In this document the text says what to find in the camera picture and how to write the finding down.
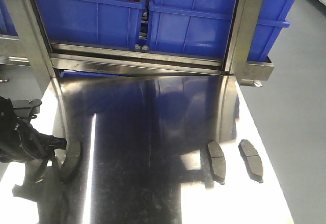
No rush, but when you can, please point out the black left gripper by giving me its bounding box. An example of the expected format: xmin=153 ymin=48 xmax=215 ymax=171
xmin=1 ymin=97 xmax=67 ymax=162

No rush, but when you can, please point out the brake pad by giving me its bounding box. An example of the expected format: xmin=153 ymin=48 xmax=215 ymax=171
xmin=238 ymin=139 xmax=263 ymax=183
xmin=207 ymin=141 xmax=226 ymax=185
xmin=59 ymin=141 xmax=83 ymax=183

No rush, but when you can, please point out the blue bin under table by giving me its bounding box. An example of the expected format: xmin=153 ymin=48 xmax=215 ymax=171
xmin=60 ymin=71 xmax=123 ymax=78

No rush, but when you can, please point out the blue crate with red bags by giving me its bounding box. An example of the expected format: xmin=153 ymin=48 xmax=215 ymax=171
xmin=35 ymin=0 xmax=146 ymax=48

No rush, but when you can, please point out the large blue crate right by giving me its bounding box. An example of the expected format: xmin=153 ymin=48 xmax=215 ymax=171
xmin=148 ymin=0 xmax=295 ymax=62

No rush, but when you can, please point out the stainless steel rack frame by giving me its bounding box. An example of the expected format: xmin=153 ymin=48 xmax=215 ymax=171
xmin=1 ymin=0 xmax=274 ymax=92

